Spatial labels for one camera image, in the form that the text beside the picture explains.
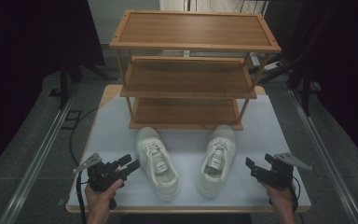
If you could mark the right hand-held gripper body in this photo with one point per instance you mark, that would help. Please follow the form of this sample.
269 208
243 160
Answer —
278 174

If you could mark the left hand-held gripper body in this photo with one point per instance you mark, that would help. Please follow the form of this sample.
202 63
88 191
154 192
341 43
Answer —
99 177

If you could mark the white sneaker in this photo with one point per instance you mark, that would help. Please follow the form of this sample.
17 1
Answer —
216 161
157 161

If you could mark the wooden three-tier shoe rack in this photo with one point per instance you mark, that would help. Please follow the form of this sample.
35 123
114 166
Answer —
192 77

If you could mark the person's left hand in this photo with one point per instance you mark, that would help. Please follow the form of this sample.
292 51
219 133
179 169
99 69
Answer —
101 196

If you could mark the person's right hand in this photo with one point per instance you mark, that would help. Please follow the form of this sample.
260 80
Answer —
278 196

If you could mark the white table mat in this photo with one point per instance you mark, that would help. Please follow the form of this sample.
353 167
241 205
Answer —
261 130

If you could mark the black metal stand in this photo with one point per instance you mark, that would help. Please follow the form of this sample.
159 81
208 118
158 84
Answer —
64 84
304 84

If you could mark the white power strip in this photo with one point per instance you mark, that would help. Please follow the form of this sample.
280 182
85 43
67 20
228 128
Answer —
267 63

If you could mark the dark curtain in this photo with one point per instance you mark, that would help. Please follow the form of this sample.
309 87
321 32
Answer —
345 62
21 62

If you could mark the metal floor rail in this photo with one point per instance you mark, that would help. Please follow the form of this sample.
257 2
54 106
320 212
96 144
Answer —
34 161
326 155

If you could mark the black floor socket frame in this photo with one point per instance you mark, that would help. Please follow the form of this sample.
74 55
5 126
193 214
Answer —
71 119

